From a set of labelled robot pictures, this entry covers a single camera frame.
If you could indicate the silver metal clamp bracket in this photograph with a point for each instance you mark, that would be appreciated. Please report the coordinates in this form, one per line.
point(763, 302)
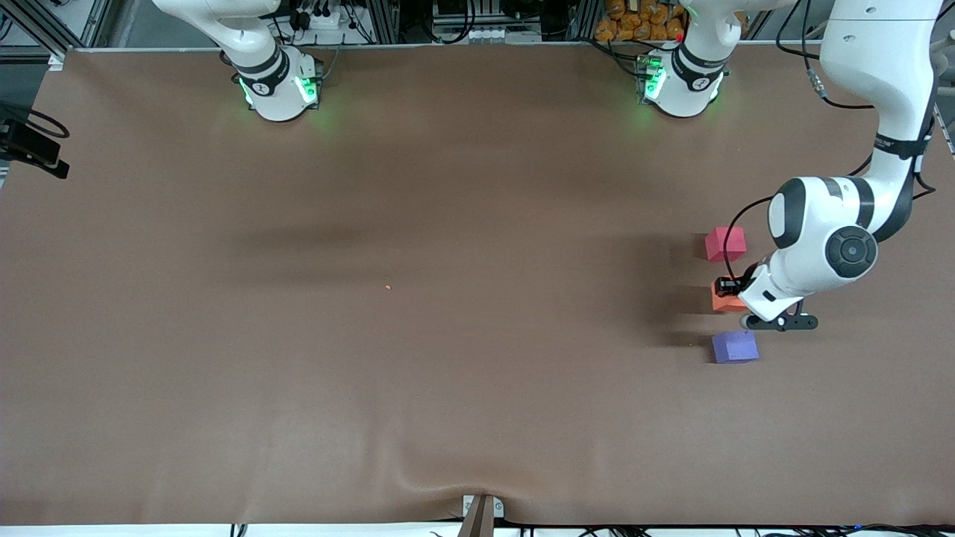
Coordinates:
point(470, 504)

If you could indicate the brown table cover cloth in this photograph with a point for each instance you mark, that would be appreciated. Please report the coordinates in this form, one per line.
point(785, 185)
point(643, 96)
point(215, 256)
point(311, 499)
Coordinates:
point(477, 388)

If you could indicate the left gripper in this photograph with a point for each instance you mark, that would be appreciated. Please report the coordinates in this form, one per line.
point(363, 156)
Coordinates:
point(727, 287)

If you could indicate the aluminium frame post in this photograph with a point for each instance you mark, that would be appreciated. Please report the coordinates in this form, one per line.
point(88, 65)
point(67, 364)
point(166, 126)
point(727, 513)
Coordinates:
point(37, 26)

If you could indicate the bag of orange items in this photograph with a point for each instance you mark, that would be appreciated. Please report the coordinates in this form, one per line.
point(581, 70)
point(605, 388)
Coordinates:
point(634, 22)

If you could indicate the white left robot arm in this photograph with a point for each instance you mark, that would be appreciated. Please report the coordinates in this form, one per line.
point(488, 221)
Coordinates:
point(850, 250)

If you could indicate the white power strip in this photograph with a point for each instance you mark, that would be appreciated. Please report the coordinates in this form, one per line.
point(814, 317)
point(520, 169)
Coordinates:
point(324, 19)

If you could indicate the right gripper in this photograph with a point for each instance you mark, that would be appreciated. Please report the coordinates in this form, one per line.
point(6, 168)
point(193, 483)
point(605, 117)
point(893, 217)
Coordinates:
point(33, 144)

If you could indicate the brown wooden bar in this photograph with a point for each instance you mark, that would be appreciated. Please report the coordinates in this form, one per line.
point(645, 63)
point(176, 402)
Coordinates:
point(479, 522)

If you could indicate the red foam block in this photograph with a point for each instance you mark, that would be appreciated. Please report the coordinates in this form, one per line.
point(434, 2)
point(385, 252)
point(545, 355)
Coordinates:
point(724, 244)

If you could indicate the orange foam block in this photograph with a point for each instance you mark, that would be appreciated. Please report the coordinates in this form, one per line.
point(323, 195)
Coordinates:
point(724, 303)

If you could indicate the purple foam block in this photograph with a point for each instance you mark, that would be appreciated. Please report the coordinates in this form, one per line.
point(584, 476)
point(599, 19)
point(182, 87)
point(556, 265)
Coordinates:
point(735, 347)

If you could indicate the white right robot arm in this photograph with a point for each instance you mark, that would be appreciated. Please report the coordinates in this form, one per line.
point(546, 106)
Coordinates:
point(272, 89)

